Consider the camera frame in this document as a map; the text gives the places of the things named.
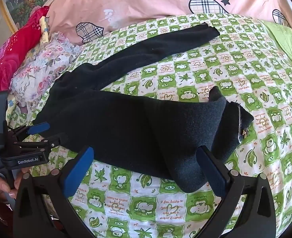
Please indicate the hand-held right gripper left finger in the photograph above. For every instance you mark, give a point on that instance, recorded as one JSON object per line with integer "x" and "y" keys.
{"x": 78, "y": 172}

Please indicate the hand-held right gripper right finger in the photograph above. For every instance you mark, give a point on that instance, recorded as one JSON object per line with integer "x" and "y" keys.
{"x": 211, "y": 172}

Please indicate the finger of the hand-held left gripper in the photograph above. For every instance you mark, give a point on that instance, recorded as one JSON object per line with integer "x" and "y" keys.
{"x": 39, "y": 128}
{"x": 50, "y": 144}

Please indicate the black pants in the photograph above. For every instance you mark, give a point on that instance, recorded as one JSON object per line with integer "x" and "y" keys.
{"x": 116, "y": 129}

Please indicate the person's left hand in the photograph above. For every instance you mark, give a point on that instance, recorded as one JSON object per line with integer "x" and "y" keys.
{"x": 0, "y": 184}

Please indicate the floral ruffled pillow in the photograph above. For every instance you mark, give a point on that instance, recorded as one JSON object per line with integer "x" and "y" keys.
{"x": 42, "y": 72}

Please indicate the red embroidered blanket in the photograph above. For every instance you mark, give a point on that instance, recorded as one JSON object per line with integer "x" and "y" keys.
{"x": 9, "y": 54}

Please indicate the yellow floral cloth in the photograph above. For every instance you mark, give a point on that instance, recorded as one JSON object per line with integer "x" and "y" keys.
{"x": 45, "y": 29}

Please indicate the green checked bed sheet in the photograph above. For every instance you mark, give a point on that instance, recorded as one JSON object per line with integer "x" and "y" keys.
{"x": 235, "y": 67}

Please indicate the plain green cloth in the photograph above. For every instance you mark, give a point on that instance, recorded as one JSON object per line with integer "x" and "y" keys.
{"x": 284, "y": 39}

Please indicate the pink quilt with plaid prints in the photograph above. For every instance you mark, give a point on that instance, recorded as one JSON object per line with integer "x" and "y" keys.
{"x": 160, "y": 2}

